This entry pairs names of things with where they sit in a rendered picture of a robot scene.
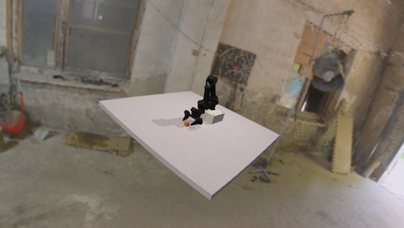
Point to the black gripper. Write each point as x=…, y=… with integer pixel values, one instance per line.
x=197, y=118

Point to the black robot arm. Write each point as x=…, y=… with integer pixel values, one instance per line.
x=208, y=102

